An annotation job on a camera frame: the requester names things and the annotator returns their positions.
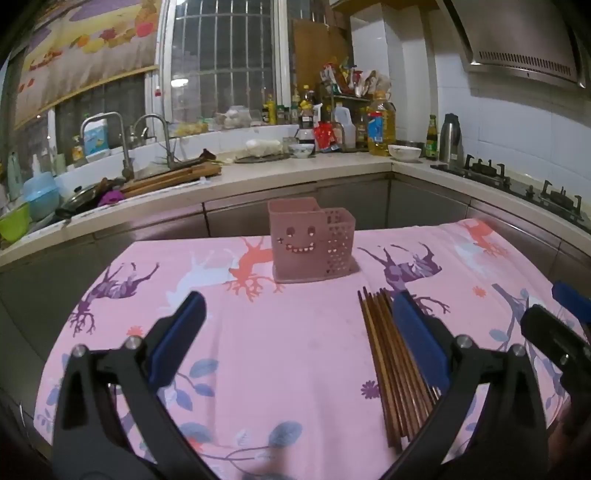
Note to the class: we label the white ceramic bowl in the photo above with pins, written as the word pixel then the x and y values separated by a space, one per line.
pixel 404 152

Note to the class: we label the purple cloth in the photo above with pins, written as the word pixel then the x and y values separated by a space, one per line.
pixel 111 197

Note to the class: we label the fruit print window blind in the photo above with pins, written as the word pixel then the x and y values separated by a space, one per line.
pixel 83 50

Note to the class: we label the green glass bottle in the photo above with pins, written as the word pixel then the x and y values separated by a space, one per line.
pixel 431 143

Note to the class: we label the row of condiment bottles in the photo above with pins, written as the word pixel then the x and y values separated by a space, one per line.
pixel 270 113

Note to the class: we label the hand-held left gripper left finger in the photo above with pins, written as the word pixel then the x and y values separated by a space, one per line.
pixel 180 332

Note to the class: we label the blue patterned bowl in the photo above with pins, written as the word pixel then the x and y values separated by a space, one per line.
pixel 301 150

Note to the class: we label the yellow food pile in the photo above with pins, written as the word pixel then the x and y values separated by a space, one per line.
pixel 193 128

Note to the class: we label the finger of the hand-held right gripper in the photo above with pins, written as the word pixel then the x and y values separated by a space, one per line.
pixel 572 302
pixel 554 334

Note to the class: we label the white wrapped food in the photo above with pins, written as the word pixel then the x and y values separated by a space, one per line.
pixel 263 146

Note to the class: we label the leaning wooden board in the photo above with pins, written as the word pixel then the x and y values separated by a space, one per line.
pixel 318 50

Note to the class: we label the pale green plastic bottle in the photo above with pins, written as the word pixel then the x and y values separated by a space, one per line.
pixel 14 175

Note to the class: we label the blue plastic container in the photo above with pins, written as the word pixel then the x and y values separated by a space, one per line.
pixel 41 198

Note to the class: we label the steel range hood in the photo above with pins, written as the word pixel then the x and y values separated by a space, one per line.
pixel 517 37

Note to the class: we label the pink printed tablecloth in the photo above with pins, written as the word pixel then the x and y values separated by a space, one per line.
pixel 286 350

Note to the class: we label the round chopping board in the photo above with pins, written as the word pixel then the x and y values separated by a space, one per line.
pixel 277 158

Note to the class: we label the steel kitchen faucet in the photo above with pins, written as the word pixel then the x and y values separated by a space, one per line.
pixel 171 162
pixel 128 171

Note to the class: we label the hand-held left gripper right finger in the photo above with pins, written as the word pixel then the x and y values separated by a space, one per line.
pixel 420 337

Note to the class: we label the red snack packet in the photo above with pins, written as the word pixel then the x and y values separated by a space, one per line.
pixel 325 136

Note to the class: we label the bunch of wooden chopsticks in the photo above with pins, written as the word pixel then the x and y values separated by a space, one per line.
pixel 392 369

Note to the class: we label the pink plastic utensil holder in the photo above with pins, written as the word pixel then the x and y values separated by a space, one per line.
pixel 295 230

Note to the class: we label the white plastic bottle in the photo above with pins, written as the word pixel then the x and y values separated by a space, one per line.
pixel 37 167

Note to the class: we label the large cooking oil bottle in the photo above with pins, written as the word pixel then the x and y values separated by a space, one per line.
pixel 382 129

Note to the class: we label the dark wooden spice rack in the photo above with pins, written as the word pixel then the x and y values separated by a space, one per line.
pixel 344 98

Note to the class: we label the yellow dish soap bottle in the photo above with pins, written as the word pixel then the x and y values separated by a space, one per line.
pixel 78 150

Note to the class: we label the blue white detergent jug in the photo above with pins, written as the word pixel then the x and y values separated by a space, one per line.
pixel 96 138

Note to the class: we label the clear plastic bag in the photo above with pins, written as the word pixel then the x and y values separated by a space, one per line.
pixel 233 117

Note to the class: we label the green plastic bowl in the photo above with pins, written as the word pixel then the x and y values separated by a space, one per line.
pixel 14 224

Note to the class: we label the grey kitchen counter cabinets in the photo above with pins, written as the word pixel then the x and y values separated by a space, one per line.
pixel 415 207

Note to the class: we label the steel thermos jug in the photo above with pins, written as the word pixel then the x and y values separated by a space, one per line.
pixel 451 138

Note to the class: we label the black wok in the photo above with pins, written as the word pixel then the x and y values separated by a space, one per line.
pixel 81 198

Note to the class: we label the black gas stove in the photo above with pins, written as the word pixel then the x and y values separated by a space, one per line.
pixel 521 187

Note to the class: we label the white plastic jug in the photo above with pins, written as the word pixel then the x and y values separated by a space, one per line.
pixel 346 129

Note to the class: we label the dark soy sauce bottle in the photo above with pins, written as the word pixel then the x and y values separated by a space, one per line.
pixel 306 120

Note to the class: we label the long wooden cutting board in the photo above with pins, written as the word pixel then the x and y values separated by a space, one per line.
pixel 175 177

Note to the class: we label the pile of snack packets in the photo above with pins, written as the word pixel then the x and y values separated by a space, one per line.
pixel 351 76

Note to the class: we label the barred kitchen window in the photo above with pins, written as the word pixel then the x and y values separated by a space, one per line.
pixel 221 55

